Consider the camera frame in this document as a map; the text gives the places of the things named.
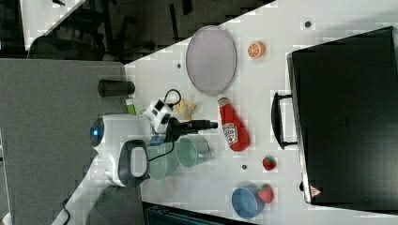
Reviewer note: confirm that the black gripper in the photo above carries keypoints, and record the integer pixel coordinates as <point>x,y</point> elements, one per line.
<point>178,129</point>

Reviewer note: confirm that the red ketchup bottle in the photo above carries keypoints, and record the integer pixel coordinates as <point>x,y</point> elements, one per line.
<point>234,131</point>

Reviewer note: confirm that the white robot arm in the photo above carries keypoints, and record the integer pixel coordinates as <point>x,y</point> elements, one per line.
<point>121,142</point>

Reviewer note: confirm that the green strainer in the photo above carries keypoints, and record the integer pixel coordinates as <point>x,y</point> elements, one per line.
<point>163,161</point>

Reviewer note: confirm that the yellow banana peel toy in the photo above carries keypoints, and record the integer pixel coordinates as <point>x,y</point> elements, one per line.
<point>184,110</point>

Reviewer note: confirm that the green mug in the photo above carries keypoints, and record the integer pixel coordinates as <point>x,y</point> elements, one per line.
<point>192,150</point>

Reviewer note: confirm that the grey round plate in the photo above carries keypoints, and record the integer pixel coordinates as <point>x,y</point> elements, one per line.
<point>211,60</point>

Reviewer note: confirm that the green white bottle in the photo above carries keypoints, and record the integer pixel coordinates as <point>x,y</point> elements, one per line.
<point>130,106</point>

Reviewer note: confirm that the small red strawberry toy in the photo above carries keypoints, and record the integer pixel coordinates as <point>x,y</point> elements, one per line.
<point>269,163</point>

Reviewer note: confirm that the blue bowl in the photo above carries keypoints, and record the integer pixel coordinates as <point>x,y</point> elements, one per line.
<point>246,202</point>

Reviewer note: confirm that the orange slice toy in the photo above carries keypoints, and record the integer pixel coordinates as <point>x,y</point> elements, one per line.
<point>256,49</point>

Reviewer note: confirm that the black cylinder cup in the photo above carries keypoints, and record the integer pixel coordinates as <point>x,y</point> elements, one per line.
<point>109,88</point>

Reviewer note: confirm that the large red strawberry toy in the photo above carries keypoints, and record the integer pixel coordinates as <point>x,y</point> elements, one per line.
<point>266,193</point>

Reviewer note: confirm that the black toaster oven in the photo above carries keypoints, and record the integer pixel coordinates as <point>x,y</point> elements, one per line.
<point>345,106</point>

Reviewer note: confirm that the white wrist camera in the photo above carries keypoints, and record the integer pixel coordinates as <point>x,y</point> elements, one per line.
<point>159,114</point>

